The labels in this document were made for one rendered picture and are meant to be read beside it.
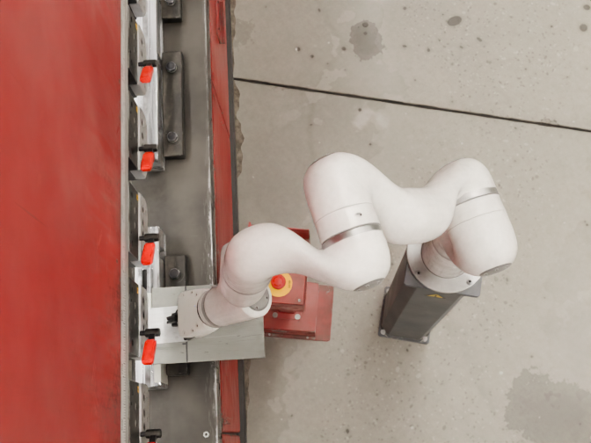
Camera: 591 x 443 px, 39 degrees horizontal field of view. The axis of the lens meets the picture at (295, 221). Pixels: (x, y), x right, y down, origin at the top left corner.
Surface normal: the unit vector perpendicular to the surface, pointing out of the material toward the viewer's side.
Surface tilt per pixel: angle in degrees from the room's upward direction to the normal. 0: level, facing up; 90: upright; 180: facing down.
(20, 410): 90
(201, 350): 0
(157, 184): 0
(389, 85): 0
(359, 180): 43
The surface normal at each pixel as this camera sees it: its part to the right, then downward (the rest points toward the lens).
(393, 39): -0.04, -0.25
